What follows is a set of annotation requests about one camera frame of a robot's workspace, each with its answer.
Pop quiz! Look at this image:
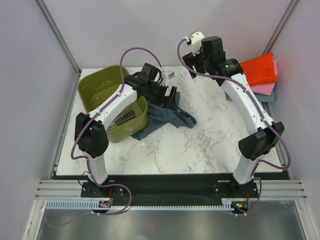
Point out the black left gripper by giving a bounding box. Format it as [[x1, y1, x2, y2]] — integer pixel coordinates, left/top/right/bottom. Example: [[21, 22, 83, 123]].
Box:
[[145, 82, 176, 112]]

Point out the slate blue t shirt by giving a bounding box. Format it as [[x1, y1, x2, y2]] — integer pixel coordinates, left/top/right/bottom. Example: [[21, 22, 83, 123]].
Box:
[[131, 92, 197, 141]]

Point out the olive green plastic basket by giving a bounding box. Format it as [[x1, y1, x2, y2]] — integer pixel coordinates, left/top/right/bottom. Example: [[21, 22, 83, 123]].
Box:
[[77, 65, 148, 143]]

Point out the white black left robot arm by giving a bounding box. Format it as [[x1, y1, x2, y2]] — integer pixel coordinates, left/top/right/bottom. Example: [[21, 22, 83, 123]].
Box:
[[73, 63, 176, 197]]

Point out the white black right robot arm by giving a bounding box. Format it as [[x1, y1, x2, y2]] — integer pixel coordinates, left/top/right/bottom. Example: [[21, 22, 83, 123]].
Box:
[[178, 32, 285, 197]]

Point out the folded red t shirt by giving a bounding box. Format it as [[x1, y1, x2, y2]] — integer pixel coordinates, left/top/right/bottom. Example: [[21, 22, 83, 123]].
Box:
[[240, 52, 277, 87]]

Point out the folded grey blue t shirt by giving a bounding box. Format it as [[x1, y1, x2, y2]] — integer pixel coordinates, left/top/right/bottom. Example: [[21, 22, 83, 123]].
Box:
[[225, 89, 275, 103]]

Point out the folded pink t shirt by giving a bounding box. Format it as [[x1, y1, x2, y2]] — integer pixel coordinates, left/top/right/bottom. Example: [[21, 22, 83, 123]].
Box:
[[251, 60, 278, 96]]

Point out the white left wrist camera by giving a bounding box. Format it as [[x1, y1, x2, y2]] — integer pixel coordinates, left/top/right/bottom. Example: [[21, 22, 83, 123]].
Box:
[[158, 71, 175, 86]]

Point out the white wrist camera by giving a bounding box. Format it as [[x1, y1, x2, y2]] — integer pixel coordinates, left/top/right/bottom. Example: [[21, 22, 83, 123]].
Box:
[[185, 31, 205, 56], [158, 71, 175, 86]]

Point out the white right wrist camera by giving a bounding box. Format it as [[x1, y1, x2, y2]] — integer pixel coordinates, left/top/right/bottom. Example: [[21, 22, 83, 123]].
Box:
[[185, 31, 205, 56]]

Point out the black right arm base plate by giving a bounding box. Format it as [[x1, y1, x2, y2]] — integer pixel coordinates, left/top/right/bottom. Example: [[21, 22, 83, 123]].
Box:
[[212, 180, 259, 199]]

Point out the aluminium right corner post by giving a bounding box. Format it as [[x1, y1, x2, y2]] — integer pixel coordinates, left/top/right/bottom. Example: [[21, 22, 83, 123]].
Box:
[[262, 0, 301, 54]]

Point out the aluminium corner post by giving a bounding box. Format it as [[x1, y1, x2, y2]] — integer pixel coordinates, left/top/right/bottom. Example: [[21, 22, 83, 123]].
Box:
[[34, 0, 82, 75], [262, 0, 301, 54]]

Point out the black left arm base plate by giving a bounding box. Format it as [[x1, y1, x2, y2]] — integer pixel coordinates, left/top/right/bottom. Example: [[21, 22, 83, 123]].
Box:
[[80, 181, 126, 199]]

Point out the light blue slotted cable duct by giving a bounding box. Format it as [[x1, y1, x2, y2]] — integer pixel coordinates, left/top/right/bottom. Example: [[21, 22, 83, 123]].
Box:
[[45, 199, 249, 211]]

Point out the aluminium extrusion rail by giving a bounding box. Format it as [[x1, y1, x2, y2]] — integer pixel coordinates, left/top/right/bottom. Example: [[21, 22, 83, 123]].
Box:
[[35, 178, 307, 200]]

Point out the aluminium left corner post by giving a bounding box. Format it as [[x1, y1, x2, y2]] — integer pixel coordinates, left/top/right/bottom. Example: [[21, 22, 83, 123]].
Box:
[[34, 0, 82, 75]]

